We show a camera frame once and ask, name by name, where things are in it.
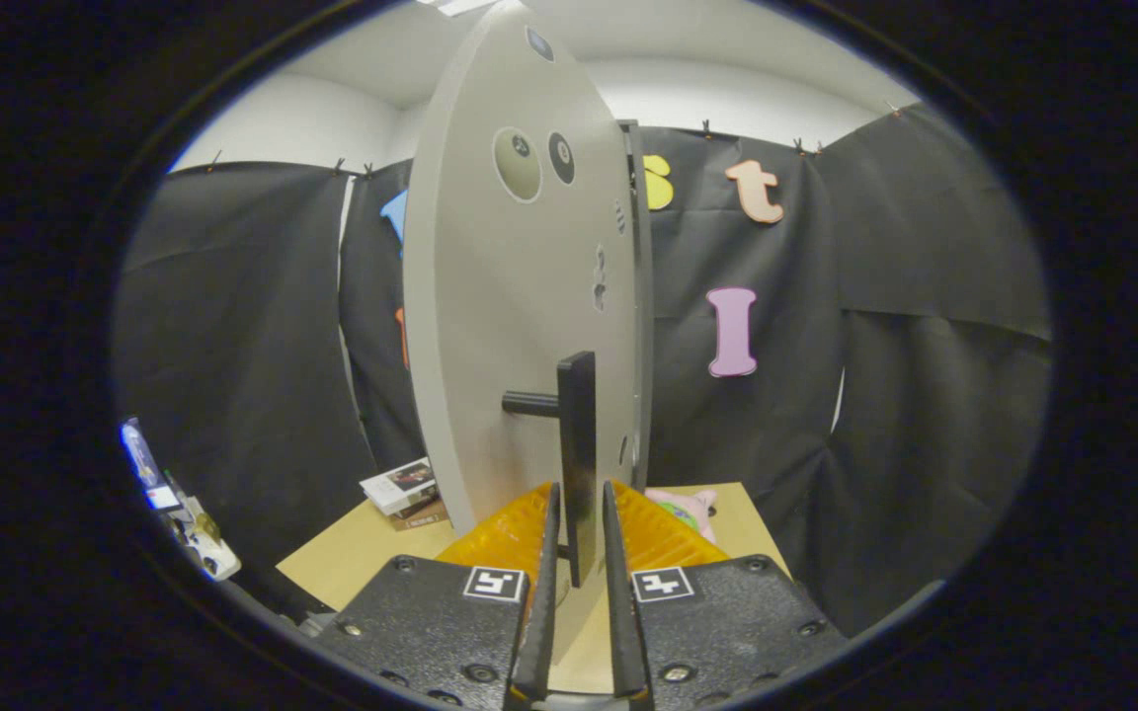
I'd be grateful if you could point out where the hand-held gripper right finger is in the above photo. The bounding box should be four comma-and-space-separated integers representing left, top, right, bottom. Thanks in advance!
601, 480, 849, 710

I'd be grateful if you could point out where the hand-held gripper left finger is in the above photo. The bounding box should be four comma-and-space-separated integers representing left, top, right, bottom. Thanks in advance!
312, 481, 563, 711

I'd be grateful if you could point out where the black door handle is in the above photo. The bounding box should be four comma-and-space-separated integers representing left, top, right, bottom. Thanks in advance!
502, 351, 598, 589

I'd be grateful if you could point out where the light grey shoe cabinet door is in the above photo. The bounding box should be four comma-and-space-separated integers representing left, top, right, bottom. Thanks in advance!
401, 0, 641, 534

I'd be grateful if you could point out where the grey shoe cabinet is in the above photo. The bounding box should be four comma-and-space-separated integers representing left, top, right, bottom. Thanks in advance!
618, 120, 655, 490

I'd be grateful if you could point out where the pink and green plush toy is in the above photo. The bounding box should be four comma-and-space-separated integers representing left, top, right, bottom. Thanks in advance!
645, 487, 718, 544

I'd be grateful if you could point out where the brown book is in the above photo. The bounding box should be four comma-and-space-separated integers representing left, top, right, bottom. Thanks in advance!
391, 499, 451, 531

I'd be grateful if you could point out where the white book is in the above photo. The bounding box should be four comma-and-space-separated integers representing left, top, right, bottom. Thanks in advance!
360, 459, 439, 514

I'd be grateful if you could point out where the white and blue clutter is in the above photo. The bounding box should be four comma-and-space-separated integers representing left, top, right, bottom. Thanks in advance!
120, 417, 242, 582

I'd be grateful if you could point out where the black backdrop cloth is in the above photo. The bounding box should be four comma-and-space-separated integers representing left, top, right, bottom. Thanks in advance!
113, 104, 1054, 638

